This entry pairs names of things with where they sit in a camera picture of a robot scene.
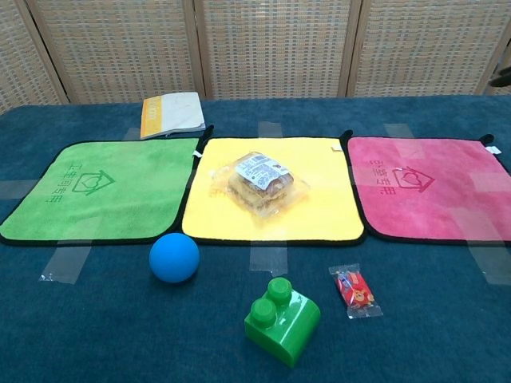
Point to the pink microfiber cloth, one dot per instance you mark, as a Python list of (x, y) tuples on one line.
[(423, 215)]

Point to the bread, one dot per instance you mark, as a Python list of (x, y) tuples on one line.
[(259, 187)]

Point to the green plastic toy block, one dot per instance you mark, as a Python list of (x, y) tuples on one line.
[(291, 331)]

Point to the blue rubber ball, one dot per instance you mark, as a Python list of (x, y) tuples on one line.
[(174, 258)]

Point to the clear tape strip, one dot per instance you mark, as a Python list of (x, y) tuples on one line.
[(493, 181), (16, 188), (489, 261), (66, 263), (270, 129), (131, 134), (401, 133), (268, 257)]

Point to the green microfiber cloth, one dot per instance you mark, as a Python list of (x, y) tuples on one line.
[(120, 207)]

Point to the woven folding screen panel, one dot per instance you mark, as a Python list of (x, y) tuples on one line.
[(427, 48), (18, 60), (120, 48), (505, 56), (275, 48)]

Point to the white and orange booklet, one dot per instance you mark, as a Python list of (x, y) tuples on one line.
[(179, 113)]

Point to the blue table cover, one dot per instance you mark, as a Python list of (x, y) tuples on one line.
[(120, 331)]

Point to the yellow microfiber cloth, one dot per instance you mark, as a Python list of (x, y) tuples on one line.
[(319, 215)]

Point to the red candy packet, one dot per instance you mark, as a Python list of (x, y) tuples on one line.
[(356, 293)]

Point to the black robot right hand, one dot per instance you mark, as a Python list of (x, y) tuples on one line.
[(503, 78)]

